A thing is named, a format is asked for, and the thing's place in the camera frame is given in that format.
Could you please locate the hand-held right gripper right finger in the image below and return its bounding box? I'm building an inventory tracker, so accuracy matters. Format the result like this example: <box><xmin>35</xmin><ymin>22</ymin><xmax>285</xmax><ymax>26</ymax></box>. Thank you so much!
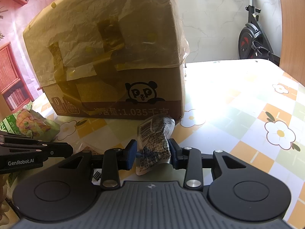
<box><xmin>168</xmin><ymin>138</ymin><xmax>248</xmax><ymax>190</ymax></box>

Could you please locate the cardboard box with plastic liner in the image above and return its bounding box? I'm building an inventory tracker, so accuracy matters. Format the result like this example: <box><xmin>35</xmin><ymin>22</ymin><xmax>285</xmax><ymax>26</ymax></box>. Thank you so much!
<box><xmin>22</xmin><ymin>0</ymin><xmax>190</xmax><ymax>121</ymax></box>

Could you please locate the silver snack packet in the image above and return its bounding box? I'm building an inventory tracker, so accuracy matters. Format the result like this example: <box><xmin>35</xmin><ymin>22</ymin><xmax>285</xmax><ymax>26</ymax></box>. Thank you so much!
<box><xmin>135</xmin><ymin>114</ymin><xmax>175</xmax><ymax>176</ymax></box>

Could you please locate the black exercise bike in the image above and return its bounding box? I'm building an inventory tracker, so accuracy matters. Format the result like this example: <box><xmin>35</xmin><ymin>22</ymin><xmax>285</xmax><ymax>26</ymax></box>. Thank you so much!
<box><xmin>229</xmin><ymin>0</ymin><xmax>280</xmax><ymax>65</ymax></box>

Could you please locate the wooden board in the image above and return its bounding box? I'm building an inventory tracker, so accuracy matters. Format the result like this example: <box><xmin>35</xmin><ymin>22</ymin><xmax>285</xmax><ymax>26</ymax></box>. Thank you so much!
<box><xmin>278</xmin><ymin>0</ymin><xmax>305</xmax><ymax>86</ymax></box>

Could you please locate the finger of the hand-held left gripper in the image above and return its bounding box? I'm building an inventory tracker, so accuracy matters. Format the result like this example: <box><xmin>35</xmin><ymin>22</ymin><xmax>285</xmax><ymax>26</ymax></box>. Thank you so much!
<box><xmin>0</xmin><ymin>130</ymin><xmax>40</xmax><ymax>146</ymax></box>
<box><xmin>0</xmin><ymin>142</ymin><xmax>74</xmax><ymax>160</ymax></box>

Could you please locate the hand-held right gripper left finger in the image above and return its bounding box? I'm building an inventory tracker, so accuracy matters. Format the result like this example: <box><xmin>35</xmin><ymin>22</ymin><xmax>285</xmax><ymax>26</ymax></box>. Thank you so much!
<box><xmin>58</xmin><ymin>139</ymin><xmax>139</xmax><ymax>189</ymax></box>

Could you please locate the large green snack bag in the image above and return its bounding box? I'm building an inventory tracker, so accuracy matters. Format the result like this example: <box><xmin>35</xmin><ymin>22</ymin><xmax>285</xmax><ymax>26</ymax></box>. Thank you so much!
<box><xmin>0</xmin><ymin>101</ymin><xmax>60</xmax><ymax>142</ymax></box>

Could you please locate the printed room backdrop cloth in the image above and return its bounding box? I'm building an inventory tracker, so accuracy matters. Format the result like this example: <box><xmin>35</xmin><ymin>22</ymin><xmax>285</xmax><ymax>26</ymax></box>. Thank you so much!
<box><xmin>0</xmin><ymin>0</ymin><xmax>79</xmax><ymax>112</ymax></box>

